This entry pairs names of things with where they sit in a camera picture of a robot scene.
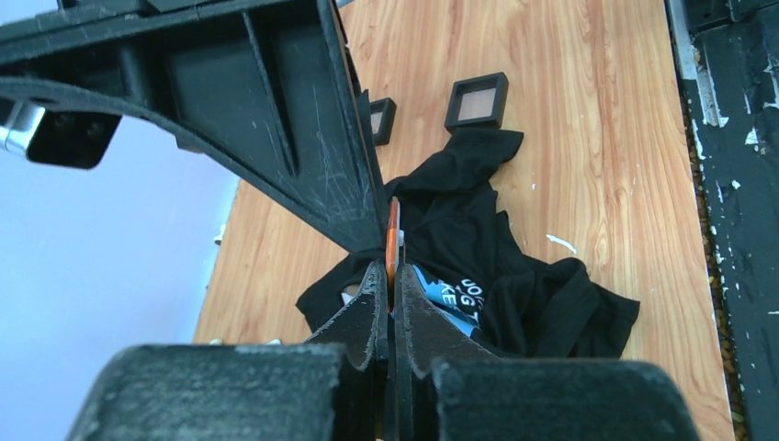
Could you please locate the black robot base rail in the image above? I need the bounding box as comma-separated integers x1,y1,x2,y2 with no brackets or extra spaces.
668,1,778,440

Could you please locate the black printed t-shirt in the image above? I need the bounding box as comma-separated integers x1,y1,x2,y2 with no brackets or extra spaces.
295,126,641,360

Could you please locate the black square display box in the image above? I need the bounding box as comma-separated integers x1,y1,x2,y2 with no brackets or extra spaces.
444,72,510,133

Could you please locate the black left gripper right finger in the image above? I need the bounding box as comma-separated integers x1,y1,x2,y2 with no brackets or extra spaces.
395,265,698,440

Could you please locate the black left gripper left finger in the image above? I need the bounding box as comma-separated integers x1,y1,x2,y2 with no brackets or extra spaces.
68,262,387,440

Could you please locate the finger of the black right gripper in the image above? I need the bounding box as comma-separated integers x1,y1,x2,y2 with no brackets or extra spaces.
1,1,387,252

